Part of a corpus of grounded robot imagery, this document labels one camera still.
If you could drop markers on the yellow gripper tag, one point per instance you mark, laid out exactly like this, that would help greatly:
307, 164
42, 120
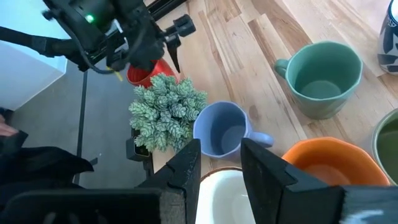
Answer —
115, 73

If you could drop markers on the red mug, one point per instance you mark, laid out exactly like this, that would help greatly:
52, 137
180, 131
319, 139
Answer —
146, 74

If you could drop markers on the orange mug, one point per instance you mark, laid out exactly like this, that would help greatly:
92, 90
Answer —
335, 161

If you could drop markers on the white box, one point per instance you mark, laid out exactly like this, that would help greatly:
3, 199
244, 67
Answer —
28, 71

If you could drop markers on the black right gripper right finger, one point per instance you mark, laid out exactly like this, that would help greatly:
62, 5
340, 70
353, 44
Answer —
280, 196

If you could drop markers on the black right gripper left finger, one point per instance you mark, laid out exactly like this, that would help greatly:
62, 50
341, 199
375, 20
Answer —
174, 193

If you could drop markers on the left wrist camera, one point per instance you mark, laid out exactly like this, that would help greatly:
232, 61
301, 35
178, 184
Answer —
184, 27

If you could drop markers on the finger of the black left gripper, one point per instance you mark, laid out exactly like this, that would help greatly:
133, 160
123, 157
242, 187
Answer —
174, 54

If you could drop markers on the succulent in grey patterned pot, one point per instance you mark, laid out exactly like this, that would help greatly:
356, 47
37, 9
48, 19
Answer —
164, 118

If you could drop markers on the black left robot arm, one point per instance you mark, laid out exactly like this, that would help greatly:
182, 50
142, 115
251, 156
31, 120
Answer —
37, 45

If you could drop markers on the person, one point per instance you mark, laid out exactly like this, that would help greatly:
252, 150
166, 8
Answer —
37, 168

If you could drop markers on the blue floral white mug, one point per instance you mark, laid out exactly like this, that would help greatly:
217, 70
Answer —
388, 40

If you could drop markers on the lavender mug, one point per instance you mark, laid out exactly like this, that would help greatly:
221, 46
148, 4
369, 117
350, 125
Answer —
224, 130

